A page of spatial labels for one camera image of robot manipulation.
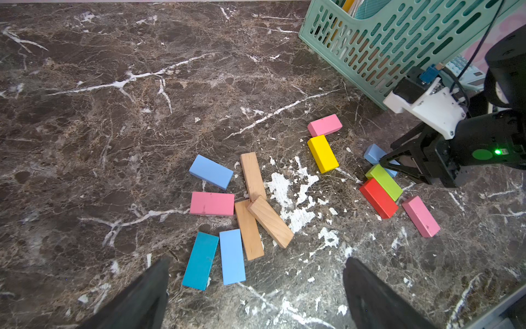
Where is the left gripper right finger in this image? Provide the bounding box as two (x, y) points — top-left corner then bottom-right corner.
(342, 257), (435, 328)

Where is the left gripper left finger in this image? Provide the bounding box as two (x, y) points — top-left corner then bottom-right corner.
(79, 257), (170, 328)

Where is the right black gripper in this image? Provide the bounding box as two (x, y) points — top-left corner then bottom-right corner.
(379, 110), (525, 188)

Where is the green block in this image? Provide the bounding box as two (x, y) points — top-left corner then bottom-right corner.
(365, 164), (403, 202)

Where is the light blue block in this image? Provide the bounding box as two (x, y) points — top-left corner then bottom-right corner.
(190, 155), (234, 191)
(364, 144), (400, 178)
(219, 229), (246, 285)

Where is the red block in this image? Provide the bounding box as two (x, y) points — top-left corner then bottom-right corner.
(359, 178), (398, 219)

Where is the yellow block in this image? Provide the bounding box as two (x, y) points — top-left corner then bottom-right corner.
(308, 135), (339, 174)

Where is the pink block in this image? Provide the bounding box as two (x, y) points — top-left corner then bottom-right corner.
(308, 114), (342, 137)
(190, 192), (234, 216)
(402, 196), (441, 238)

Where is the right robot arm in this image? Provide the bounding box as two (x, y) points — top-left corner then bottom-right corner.
(379, 27), (525, 188)

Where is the teal block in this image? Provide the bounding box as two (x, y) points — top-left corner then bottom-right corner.
(182, 232), (219, 291)

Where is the grey calculator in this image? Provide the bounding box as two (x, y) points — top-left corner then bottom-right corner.
(443, 55), (488, 93)

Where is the green plastic file basket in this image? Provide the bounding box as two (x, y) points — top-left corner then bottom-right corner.
(299, 1), (524, 108)

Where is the wooden block lower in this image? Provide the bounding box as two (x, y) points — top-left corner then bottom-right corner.
(234, 200), (264, 260)

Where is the wooden block diagonal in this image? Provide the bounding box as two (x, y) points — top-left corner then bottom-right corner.
(248, 195), (294, 249)

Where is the upright wooden block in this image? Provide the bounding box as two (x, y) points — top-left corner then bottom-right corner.
(241, 152), (267, 202)

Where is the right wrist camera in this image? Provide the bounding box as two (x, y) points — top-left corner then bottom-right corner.
(383, 63), (467, 140)

